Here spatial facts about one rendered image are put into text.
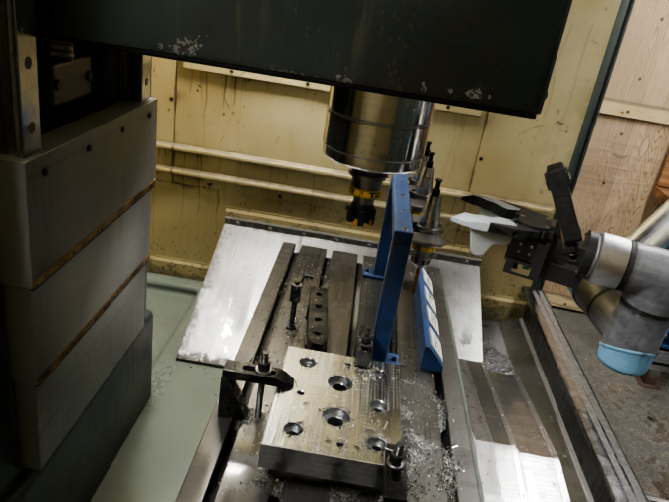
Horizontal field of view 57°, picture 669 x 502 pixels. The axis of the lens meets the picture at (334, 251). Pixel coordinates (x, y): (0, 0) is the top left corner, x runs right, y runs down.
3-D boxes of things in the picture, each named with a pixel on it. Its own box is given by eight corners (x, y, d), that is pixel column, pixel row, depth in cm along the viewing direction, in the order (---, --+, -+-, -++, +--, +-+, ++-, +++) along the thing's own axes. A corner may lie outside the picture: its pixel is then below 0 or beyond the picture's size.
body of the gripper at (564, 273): (497, 270, 91) (579, 295, 88) (514, 217, 87) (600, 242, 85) (502, 252, 98) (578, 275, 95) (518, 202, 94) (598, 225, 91)
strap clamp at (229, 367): (289, 417, 118) (299, 352, 111) (286, 428, 114) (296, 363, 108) (221, 405, 118) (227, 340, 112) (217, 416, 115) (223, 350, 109)
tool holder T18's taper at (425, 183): (416, 188, 154) (422, 162, 151) (433, 192, 153) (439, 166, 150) (413, 192, 150) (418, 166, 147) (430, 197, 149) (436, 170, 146)
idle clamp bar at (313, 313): (325, 310, 157) (329, 287, 155) (324, 370, 133) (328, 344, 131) (306, 307, 157) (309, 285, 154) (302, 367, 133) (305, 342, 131)
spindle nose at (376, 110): (338, 138, 105) (349, 67, 100) (429, 158, 101) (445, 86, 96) (306, 158, 90) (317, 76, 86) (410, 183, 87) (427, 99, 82)
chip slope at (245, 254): (464, 324, 219) (481, 258, 209) (494, 463, 155) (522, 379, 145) (220, 282, 221) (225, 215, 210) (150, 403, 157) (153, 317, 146)
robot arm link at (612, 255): (634, 249, 83) (628, 231, 91) (599, 240, 85) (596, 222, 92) (613, 297, 87) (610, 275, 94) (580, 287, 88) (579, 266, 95)
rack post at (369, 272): (396, 275, 182) (416, 180, 170) (396, 283, 177) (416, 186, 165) (362, 269, 183) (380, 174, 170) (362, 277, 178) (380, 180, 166)
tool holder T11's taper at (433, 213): (416, 219, 133) (422, 190, 130) (436, 221, 134) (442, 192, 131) (420, 227, 129) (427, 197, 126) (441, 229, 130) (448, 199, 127)
